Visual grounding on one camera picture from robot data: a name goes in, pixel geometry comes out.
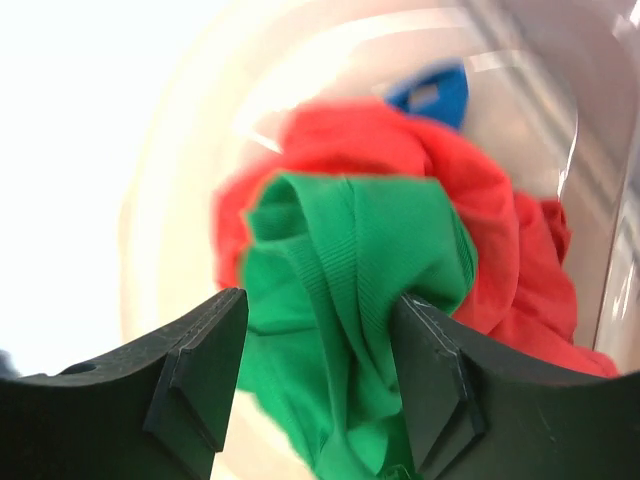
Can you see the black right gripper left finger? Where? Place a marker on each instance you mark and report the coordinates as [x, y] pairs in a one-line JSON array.
[[157, 407]]

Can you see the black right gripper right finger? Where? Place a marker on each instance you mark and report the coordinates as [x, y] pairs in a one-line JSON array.
[[477, 409]]

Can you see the red tank top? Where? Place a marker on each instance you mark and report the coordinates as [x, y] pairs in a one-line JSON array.
[[521, 295]]

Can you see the green tank top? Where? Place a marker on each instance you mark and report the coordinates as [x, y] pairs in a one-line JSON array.
[[329, 258]]

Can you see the blue tank top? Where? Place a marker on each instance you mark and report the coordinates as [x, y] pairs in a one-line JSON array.
[[439, 92]]

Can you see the pink translucent plastic basin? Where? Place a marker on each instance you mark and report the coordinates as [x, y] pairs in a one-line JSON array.
[[553, 101]]

